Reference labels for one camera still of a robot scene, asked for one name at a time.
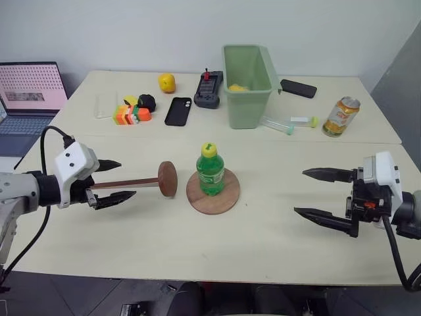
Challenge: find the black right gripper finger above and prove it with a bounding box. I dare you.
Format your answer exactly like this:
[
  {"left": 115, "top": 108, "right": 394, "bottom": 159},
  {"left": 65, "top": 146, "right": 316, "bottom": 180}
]
[
  {"left": 293, "top": 207, "right": 359, "bottom": 238},
  {"left": 302, "top": 167, "right": 359, "bottom": 184}
]

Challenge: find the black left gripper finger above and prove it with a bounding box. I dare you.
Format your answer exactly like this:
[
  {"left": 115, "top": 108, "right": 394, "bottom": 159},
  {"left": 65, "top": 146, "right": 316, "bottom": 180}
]
[
  {"left": 97, "top": 159, "right": 123, "bottom": 173},
  {"left": 93, "top": 190, "right": 137, "bottom": 211}
]

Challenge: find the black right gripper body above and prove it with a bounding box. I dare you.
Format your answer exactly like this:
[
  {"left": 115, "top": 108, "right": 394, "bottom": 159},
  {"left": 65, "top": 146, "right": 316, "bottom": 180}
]
[{"left": 345, "top": 167, "right": 393, "bottom": 225}]

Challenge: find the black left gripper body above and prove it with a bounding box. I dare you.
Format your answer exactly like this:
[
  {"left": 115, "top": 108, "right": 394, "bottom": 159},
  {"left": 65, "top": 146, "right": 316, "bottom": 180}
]
[{"left": 67, "top": 171, "right": 99, "bottom": 209}]

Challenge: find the brown wooden rod with disc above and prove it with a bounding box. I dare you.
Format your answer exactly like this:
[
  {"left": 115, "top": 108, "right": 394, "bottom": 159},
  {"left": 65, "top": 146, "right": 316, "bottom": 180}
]
[{"left": 89, "top": 161, "right": 179, "bottom": 200}]

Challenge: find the round wooden coaster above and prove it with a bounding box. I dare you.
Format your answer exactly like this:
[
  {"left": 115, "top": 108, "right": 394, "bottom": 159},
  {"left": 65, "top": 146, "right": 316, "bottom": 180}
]
[{"left": 186, "top": 169, "right": 242, "bottom": 216}]

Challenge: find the orange green stacked block toy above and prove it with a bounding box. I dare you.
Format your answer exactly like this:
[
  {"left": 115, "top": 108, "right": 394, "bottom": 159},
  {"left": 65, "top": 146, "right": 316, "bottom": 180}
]
[{"left": 112, "top": 104, "right": 153, "bottom": 126}]

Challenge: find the yellow green drink can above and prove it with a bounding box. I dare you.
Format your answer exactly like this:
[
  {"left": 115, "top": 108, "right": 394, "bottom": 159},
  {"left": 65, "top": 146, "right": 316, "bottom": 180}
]
[{"left": 322, "top": 95, "right": 362, "bottom": 138}]

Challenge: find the clear tube with yellow cap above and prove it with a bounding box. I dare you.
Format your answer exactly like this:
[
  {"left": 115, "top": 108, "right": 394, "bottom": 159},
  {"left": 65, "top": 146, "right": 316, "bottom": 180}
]
[{"left": 288, "top": 115, "right": 320, "bottom": 129}]

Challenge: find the clear plastic cup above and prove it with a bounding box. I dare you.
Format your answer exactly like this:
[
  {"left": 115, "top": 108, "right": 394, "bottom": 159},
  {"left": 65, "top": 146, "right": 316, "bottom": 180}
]
[{"left": 93, "top": 91, "right": 119, "bottom": 120}]

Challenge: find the clear tube with green cap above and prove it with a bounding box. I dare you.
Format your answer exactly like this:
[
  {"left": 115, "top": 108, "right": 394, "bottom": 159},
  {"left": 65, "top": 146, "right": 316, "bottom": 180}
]
[{"left": 259, "top": 115, "right": 297, "bottom": 136}]

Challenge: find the black round knob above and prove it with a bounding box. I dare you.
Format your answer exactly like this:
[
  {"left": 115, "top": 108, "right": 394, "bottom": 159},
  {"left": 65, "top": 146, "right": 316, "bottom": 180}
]
[{"left": 137, "top": 93, "right": 159, "bottom": 113}]

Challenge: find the black phone case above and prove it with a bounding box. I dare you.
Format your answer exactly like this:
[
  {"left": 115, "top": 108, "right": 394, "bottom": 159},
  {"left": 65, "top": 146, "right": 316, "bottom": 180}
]
[{"left": 164, "top": 96, "right": 193, "bottom": 127}]

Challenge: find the black smartphone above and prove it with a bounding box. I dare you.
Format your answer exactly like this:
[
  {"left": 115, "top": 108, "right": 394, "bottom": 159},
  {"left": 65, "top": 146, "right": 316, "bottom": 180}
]
[{"left": 280, "top": 78, "right": 318, "bottom": 99}]

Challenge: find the green bottle with yellow cap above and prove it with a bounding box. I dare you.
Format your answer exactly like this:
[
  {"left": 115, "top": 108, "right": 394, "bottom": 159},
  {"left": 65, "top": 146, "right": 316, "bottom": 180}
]
[{"left": 195, "top": 142, "right": 227, "bottom": 198}]

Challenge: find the yellow toy bell pepper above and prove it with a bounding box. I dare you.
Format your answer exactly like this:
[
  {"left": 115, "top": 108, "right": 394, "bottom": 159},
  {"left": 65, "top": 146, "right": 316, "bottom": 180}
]
[{"left": 157, "top": 72, "right": 177, "bottom": 94}]

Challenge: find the green plastic bin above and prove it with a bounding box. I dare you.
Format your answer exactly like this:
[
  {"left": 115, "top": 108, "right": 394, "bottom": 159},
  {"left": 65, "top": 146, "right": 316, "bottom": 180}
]
[{"left": 221, "top": 43, "right": 284, "bottom": 130}]

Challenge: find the open laptop with pink screen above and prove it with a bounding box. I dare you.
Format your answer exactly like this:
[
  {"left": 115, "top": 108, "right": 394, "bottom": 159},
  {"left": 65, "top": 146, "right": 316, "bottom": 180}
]
[{"left": 0, "top": 61, "right": 69, "bottom": 171}]

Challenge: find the dark rounded shape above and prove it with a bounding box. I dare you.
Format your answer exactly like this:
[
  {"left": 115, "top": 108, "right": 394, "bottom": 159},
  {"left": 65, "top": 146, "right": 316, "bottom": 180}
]
[{"left": 167, "top": 280, "right": 205, "bottom": 316}]

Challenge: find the dark grey handheld controller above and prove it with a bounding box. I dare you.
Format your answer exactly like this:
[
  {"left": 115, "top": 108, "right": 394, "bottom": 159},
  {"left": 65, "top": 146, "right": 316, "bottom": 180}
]
[{"left": 193, "top": 68, "right": 225, "bottom": 110}]

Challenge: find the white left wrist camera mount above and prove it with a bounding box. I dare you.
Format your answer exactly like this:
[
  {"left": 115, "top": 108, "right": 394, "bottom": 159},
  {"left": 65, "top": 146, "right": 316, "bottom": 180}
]
[{"left": 53, "top": 141, "right": 100, "bottom": 209}]

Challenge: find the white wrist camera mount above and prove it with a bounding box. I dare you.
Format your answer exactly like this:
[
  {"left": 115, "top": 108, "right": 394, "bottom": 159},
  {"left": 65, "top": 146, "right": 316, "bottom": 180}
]
[
  {"left": 53, "top": 141, "right": 100, "bottom": 209},
  {"left": 362, "top": 151, "right": 403, "bottom": 225}
]

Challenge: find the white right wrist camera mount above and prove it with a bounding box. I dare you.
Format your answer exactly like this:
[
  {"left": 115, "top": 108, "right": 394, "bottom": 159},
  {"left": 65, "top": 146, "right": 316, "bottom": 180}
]
[{"left": 362, "top": 151, "right": 403, "bottom": 225}]

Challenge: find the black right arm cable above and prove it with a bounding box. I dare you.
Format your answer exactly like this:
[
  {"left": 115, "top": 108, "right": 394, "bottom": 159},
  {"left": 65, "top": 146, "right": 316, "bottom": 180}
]
[{"left": 380, "top": 213, "right": 421, "bottom": 292}]

